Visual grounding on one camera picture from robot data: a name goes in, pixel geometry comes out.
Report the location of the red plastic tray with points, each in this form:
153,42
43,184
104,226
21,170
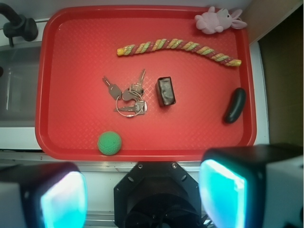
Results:
74,106

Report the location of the green golf ball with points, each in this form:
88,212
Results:
109,143

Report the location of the stainless steel sink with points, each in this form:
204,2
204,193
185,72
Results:
18,85

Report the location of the black faucet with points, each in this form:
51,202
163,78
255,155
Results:
18,25

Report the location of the black octagonal mount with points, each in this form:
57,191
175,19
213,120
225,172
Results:
157,195

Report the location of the small black box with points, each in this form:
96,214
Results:
165,92

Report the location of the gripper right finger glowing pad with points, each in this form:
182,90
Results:
260,186

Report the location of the twisted multicolour rope toy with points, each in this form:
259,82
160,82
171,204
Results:
179,44

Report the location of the bunch of silver keys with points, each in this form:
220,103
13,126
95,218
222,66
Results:
133,93

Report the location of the black toy eggplant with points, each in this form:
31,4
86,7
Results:
236,106

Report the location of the pink plush bunny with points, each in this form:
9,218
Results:
213,21

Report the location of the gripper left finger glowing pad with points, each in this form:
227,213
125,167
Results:
51,195

